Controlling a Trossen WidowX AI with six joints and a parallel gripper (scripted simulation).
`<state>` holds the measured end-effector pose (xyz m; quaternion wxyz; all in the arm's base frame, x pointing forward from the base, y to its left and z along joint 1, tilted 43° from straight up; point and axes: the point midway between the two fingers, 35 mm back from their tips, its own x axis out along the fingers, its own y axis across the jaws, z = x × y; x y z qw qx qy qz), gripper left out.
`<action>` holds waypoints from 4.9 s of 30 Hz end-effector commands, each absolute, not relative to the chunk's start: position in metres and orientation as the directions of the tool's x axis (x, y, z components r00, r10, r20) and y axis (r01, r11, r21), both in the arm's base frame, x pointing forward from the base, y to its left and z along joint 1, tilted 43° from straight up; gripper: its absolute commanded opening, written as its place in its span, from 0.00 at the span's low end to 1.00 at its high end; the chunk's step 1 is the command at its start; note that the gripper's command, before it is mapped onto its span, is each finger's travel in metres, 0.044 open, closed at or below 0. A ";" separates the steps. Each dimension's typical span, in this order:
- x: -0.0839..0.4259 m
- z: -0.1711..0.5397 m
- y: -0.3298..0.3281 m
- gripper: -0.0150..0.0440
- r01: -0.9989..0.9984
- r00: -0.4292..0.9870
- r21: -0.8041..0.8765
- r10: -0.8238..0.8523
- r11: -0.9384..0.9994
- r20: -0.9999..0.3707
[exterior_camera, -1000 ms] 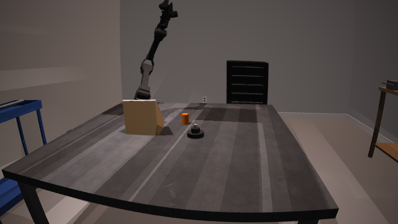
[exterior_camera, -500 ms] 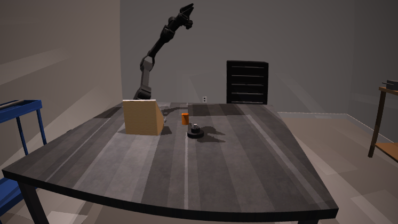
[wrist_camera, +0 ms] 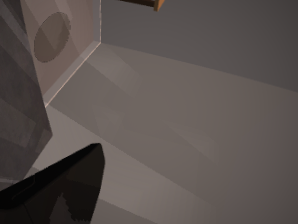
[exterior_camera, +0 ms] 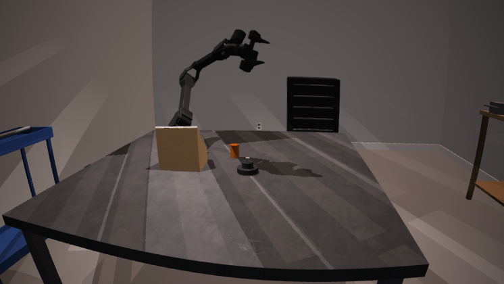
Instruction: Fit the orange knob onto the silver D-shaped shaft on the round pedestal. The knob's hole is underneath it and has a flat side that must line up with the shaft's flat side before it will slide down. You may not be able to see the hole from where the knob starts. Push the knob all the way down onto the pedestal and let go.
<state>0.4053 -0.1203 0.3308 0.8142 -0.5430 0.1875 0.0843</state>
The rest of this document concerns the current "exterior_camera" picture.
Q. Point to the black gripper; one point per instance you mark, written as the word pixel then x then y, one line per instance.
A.
pixel 245 50

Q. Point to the orange knob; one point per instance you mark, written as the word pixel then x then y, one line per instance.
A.
pixel 234 150

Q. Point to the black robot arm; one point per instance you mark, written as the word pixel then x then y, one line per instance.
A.
pixel 183 116

